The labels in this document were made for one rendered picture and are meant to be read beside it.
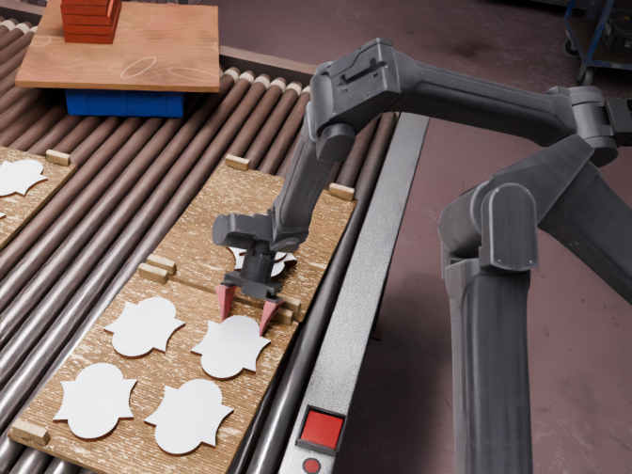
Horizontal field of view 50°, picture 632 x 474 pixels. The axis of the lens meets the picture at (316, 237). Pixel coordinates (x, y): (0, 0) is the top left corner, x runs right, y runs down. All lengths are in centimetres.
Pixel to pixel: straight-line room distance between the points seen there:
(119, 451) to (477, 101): 76
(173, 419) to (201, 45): 116
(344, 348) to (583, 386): 151
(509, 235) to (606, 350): 233
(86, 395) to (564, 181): 88
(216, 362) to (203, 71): 90
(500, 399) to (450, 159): 305
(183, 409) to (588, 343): 196
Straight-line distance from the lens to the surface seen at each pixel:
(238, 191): 162
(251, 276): 126
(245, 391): 123
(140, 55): 196
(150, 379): 125
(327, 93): 87
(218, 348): 127
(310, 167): 98
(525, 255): 56
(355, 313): 139
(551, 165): 60
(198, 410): 119
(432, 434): 238
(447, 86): 88
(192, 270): 142
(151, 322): 132
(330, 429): 120
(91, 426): 119
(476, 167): 357
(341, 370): 130
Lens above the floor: 193
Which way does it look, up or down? 41 degrees down
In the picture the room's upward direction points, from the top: 7 degrees clockwise
